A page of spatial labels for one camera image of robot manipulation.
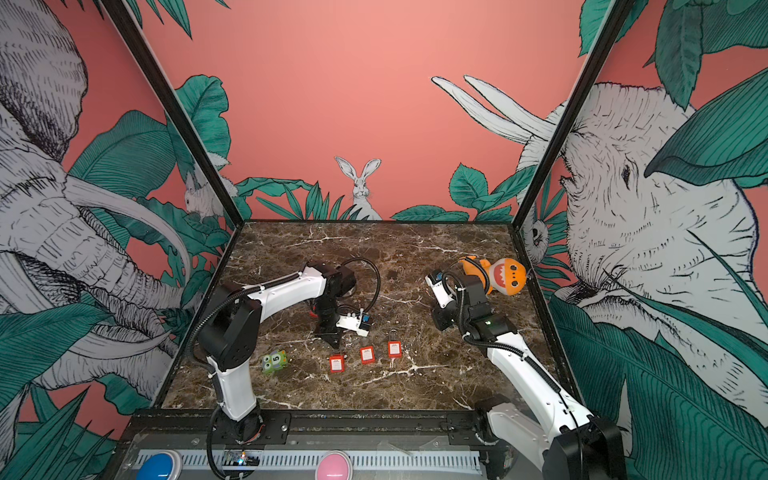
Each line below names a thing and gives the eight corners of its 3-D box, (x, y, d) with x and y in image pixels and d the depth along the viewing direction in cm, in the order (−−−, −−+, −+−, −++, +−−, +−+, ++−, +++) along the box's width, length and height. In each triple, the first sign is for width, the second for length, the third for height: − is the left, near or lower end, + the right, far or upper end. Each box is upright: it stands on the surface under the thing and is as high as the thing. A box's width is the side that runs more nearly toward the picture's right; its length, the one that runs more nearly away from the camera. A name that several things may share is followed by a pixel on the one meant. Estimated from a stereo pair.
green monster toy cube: (265, 373, 85) (262, 371, 83) (264, 356, 88) (262, 354, 86) (287, 367, 86) (285, 364, 84) (286, 350, 89) (284, 348, 87)
